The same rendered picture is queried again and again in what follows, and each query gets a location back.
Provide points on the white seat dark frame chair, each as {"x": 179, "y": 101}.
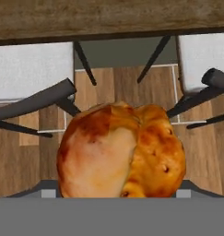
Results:
{"x": 27, "y": 73}
{"x": 202, "y": 61}

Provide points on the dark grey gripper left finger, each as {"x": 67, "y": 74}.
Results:
{"x": 44, "y": 190}

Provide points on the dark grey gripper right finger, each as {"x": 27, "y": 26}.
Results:
{"x": 190, "y": 190}

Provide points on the roasted chicken drumstick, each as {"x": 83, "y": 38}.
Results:
{"x": 116, "y": 153}

